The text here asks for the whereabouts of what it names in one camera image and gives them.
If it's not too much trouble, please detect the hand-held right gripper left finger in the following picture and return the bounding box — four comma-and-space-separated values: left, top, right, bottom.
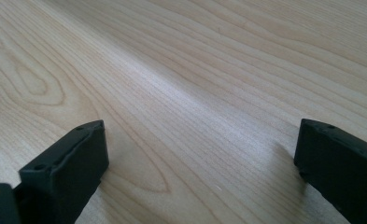
13, 119, 110, 224

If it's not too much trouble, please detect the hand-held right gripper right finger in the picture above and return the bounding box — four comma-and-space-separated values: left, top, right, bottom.
293, 118, 367, 224

